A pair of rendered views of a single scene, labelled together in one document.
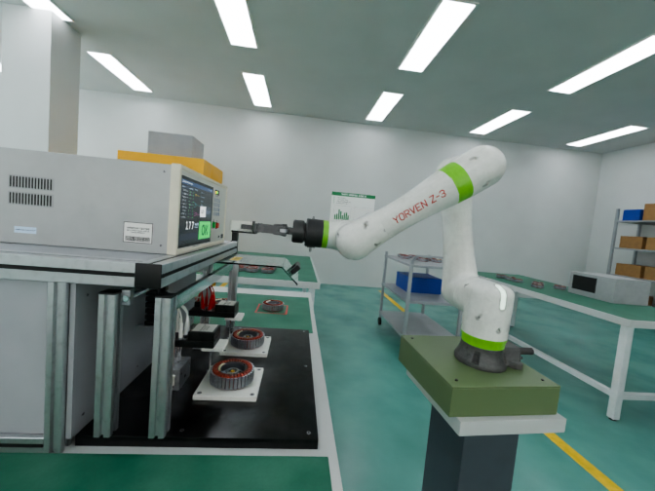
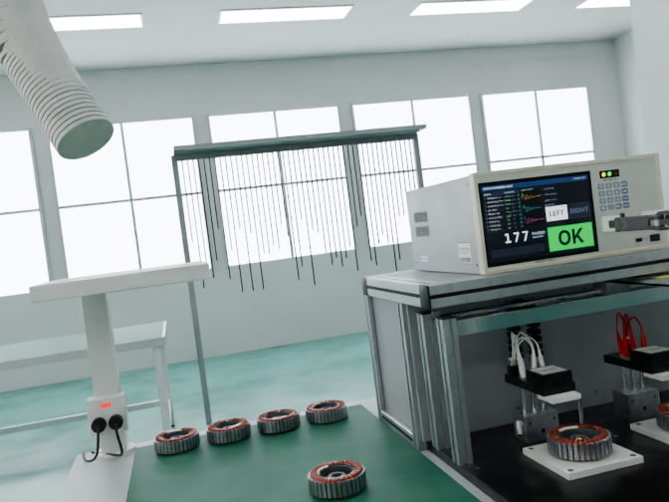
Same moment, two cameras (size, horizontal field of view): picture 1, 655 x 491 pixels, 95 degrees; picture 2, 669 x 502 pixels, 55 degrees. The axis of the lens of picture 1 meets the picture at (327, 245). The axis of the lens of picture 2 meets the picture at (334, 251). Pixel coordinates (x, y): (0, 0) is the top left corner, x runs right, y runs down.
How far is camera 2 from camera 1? 0.91 m
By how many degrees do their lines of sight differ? 82
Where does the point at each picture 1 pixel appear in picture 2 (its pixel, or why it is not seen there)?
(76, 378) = (421, 388)
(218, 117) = not seen: outside the picture
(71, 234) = (439, 259)
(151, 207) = (467, 225)
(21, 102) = (655, 51)
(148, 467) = (437, 480)
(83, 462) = (418, 460)
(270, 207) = not seen: outside the picture
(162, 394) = (451, 417)
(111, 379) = (431, 393)
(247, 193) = not seen: outside the picture
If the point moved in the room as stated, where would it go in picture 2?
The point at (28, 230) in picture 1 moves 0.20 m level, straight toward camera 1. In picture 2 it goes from (425, 258) to (381, 268)
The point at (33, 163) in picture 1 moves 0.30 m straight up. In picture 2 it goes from (419, 199) to (404, 76)
